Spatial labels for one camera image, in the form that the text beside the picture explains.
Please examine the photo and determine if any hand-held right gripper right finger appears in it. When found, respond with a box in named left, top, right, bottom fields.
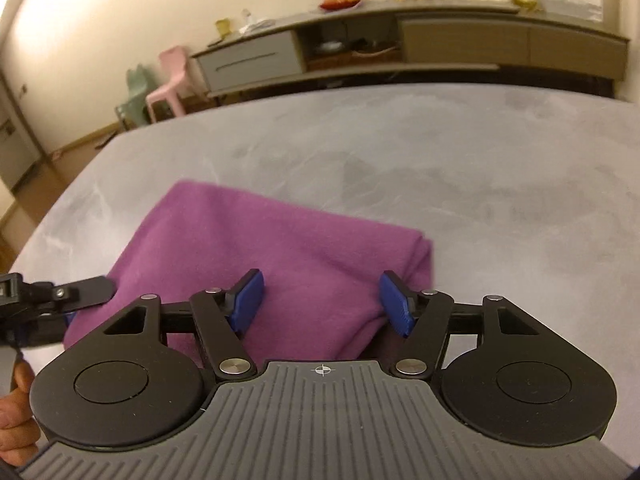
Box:
left=378, top=270, right=543, bottom=378

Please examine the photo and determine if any grey door panel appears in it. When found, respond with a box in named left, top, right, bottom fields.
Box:
left=0, top=72, right=45, bottom=193

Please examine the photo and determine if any white charger cable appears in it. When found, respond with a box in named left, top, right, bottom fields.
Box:
left=239, top=9, right=276, bottom=35

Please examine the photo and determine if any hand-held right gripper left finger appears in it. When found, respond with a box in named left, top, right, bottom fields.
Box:
left=102, top=268, right=265, bottom=378

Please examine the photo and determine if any grey organiser box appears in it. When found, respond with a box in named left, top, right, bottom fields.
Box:
left=542, top=0, right=603, bottom=22

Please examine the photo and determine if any pink child chair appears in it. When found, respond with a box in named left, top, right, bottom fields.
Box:
left=145, top=46, right=208, bottom=123

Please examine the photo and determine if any purple garment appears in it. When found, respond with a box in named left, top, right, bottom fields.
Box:
left=64, top=179, right=433, bottom=361

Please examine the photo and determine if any long grey brown sideboard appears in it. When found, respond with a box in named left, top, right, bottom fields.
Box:
left=190, top=0, right=630, bottom=106

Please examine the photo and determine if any green child chair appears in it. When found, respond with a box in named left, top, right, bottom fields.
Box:
left=115, top=62, right=151, bottom=128

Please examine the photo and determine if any person's left hand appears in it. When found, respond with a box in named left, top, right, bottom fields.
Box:
left=0, top=360, right=41, bottom=467

